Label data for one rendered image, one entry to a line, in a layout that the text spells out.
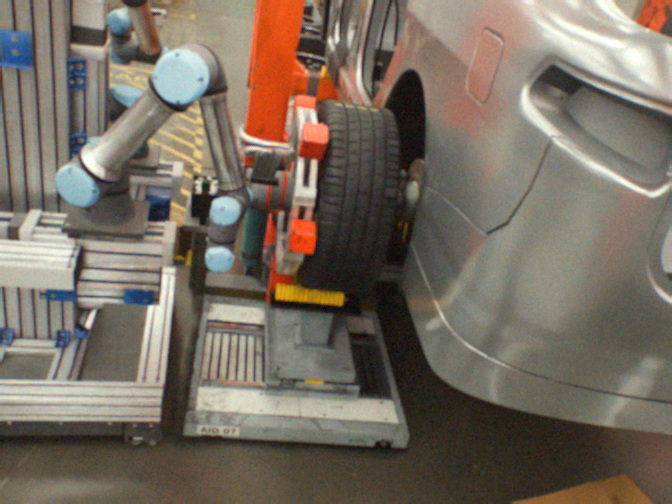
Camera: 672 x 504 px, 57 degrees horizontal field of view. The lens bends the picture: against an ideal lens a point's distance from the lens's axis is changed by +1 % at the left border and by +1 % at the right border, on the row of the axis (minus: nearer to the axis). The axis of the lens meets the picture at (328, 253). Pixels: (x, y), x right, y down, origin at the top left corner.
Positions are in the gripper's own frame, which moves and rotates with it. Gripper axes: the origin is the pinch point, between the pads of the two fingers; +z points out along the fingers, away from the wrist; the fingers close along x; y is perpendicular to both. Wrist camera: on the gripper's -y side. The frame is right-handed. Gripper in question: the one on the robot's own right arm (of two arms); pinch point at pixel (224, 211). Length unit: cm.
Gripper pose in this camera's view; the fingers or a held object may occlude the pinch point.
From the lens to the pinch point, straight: 199.5
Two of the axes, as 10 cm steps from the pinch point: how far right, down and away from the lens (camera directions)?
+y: 1.9, -8.5, -4.8
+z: -1.0, -5.1, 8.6
